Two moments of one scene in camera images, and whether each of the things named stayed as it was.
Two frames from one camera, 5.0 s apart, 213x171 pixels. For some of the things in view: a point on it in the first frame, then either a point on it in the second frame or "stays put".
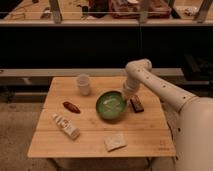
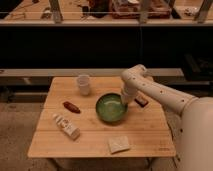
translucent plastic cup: x=83 y=82 stays put
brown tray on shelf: x=130 y=9 stays put
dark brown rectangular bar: x=137 y=108 → x=142 y=102
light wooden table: x=92 y=117 stays put
